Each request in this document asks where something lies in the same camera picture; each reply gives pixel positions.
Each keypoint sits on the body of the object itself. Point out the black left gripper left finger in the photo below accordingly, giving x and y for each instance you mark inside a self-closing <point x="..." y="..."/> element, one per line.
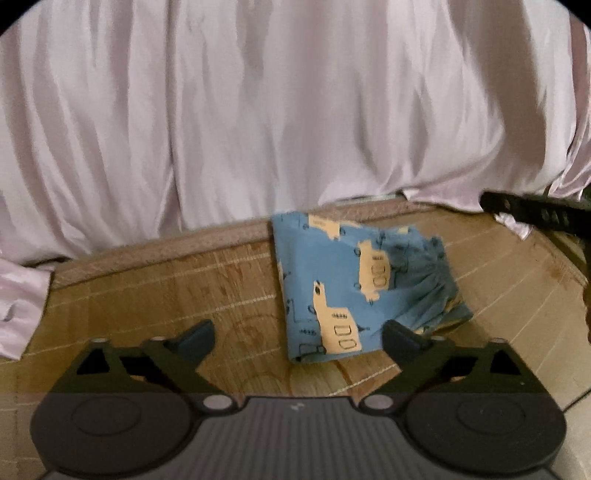
<point x="157" y="365"/>

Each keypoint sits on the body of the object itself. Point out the blue yellow patterned pants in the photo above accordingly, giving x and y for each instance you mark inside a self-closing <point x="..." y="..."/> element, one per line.
<point x="342" y="282"/>

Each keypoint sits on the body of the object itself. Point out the woven bamboo sleeping mat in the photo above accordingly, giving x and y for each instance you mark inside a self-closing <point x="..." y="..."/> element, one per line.
<point x="522" y="290"/>

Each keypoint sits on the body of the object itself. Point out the pink satin bed sheet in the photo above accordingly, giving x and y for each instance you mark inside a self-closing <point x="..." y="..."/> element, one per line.
<point x="126" y="121"/>

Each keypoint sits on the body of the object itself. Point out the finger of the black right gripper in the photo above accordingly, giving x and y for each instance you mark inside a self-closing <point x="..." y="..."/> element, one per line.
<point x="545" y="213"/>

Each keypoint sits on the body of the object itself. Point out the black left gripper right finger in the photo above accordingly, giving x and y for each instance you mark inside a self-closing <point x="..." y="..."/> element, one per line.
<point x="437" y="364"/>

